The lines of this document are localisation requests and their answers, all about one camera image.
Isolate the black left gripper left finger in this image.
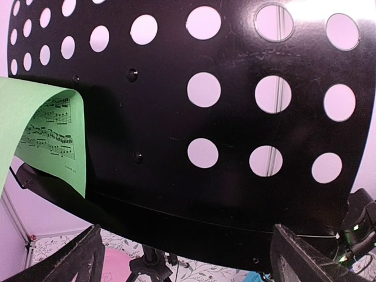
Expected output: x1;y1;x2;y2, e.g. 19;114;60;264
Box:
6;224;105;282

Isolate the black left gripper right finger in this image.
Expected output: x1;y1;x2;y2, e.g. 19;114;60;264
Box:
270;224;364;282

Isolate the green paper sheet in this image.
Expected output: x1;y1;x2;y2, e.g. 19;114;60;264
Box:
1;78;86;196

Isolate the black perforated music stand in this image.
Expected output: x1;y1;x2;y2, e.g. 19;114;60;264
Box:
7;1;375;281

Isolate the blue sheet music paper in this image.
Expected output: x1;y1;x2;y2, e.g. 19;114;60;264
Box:
243;271;263;282

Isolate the pink round plate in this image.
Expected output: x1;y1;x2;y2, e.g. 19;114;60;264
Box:
73;249;133;282

